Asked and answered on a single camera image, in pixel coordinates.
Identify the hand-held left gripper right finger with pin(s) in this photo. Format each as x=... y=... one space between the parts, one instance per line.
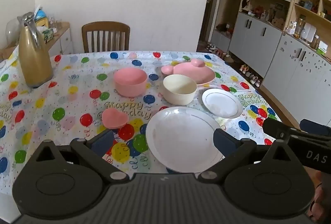
x=224 y=141

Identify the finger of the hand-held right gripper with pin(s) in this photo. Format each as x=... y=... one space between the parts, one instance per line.
x=276 y=127
x=314 y=125

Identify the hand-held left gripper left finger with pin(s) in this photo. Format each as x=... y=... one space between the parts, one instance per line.
x=103 y=140

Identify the pink heart-shaped dish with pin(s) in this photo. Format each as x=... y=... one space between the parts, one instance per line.
x=113 y=118

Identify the small white plate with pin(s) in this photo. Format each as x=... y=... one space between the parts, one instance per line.
x=222 y=104

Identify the large white plate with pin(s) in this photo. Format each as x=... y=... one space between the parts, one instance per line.
x=181 y=136

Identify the pink bowl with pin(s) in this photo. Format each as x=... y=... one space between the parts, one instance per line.
x=129 y=87

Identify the cream bowl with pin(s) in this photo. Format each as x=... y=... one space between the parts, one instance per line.
x=178 y=97

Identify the pink bear-shaped plate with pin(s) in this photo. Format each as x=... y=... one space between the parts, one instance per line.
x=191 y=71

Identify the person's right hand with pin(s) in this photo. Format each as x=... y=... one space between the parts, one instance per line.
x=323 y=198

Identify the row of small shoes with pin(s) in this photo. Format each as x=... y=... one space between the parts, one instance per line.
x=250 y=75

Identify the balloon print tablecloth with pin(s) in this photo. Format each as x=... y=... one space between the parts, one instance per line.
x=77 y=79

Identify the tan shoe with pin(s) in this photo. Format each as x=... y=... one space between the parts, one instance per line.
x=228 y=58

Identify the pair of white sneakers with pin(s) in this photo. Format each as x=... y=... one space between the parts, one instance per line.
x=210 y=47

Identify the white drawer cabinet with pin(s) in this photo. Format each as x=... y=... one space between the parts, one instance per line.
x=66 y=40

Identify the gold thermos jug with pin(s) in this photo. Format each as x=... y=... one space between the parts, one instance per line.
x=33 y=58

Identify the wooden chair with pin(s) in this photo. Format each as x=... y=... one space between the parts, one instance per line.
x=106 y=26

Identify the green patterned box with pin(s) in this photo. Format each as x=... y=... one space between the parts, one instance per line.
x=47 y=34

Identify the cardboard box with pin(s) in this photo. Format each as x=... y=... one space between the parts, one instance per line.
x=7 y=52

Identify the clear glass bowl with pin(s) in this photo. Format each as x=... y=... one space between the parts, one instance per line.
x=11 y=30

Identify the grey and wood wall cabinet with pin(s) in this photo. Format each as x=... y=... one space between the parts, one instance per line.
x=258 y=32

